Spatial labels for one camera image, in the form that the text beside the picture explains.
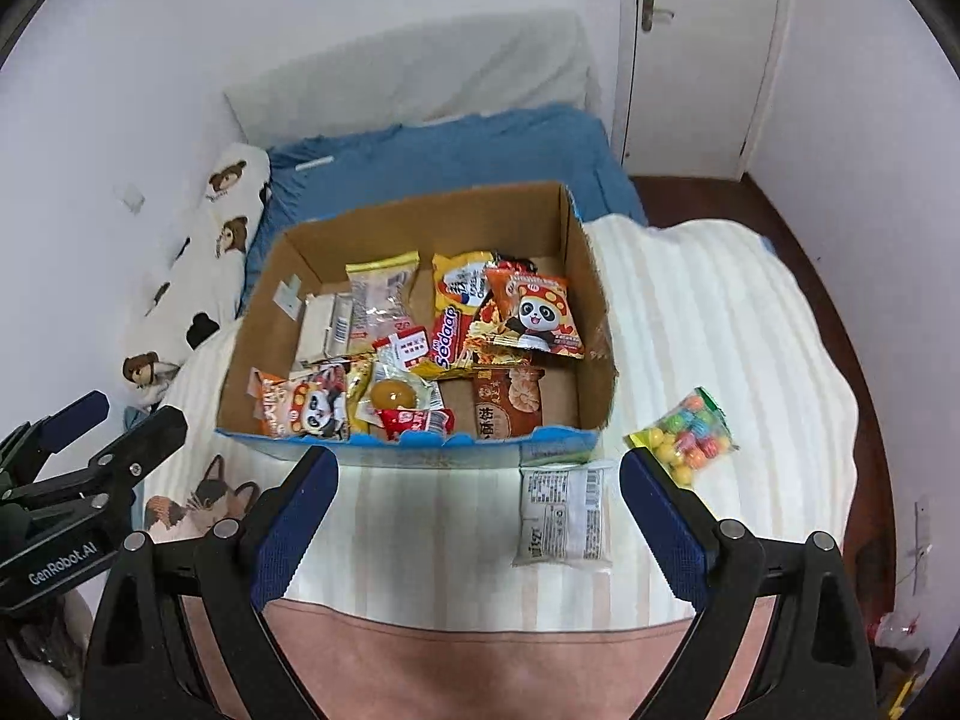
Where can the small red snack packet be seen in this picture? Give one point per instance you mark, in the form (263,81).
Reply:
(396,422)

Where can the grey white headboard cushion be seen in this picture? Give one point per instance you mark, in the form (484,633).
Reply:
(435,71)

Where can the white door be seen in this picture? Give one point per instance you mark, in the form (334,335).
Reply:
(692,95)

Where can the bear print long pillow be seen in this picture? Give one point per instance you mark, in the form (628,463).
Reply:
(200,290)

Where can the metal door handle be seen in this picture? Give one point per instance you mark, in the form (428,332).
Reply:
(652,15)

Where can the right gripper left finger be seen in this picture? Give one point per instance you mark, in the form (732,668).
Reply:
(142,660)

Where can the red stick snack pack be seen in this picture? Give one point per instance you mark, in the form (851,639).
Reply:
(407,347)

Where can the yellow panda snack pack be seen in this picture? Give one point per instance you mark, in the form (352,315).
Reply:
(358,379)

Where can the yellow red instant noodle pack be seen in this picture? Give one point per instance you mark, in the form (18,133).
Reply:
(466,317)

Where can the blue bed sheet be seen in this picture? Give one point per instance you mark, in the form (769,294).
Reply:
(552,143)

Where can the white green snack pack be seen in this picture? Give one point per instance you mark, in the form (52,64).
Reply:
(563,514)

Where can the pink bread yellow pack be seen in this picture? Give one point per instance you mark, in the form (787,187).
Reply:
(381,298)

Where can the pale orange panda snack pack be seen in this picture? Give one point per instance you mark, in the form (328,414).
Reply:
(308,403)

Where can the white wall socket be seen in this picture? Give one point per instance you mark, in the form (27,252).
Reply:
(132,198)

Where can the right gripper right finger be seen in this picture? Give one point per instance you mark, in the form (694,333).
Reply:
(814,661)

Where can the brown cardboard box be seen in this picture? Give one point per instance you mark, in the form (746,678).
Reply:
(538,222)

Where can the white wafer snack pack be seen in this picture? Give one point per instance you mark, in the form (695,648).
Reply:
(325,329)

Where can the orange jelly cup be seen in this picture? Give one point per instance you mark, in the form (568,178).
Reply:
(394,389)

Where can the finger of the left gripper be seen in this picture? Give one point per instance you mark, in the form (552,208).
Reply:
(27,448)
(128,459)

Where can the brown shrimp snack pack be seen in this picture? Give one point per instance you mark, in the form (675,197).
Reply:
(507,402)

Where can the white stick on bed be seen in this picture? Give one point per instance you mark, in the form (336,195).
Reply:
(314,163)

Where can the colourful candy ball bag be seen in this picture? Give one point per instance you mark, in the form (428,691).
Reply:
(687,438)

